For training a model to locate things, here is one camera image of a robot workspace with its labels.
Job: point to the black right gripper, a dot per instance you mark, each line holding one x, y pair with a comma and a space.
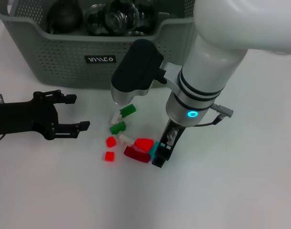
170, 126

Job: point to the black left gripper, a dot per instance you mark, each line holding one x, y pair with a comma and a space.
23, 117

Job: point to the teal square brick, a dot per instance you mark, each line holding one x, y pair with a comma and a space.
153, 149

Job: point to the red sloped toy brick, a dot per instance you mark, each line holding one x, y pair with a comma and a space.
143, 144

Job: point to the dark red brick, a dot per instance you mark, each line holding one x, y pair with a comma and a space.
137, 155

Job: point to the white toy brick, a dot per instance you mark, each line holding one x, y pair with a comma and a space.
115, 117
126, 139

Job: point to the small red toy brick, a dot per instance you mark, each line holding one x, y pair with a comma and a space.
110, 142
109, 156

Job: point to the grey-green perforated storage bin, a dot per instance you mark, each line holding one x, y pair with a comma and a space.
64, 71

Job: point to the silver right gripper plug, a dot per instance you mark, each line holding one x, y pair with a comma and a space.
171, 134

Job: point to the green toy brick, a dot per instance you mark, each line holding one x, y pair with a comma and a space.
117, 128
128, 111

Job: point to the black round teapot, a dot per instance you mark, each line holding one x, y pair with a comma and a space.
64, 16

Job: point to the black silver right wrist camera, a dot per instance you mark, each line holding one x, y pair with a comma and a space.
138, 69

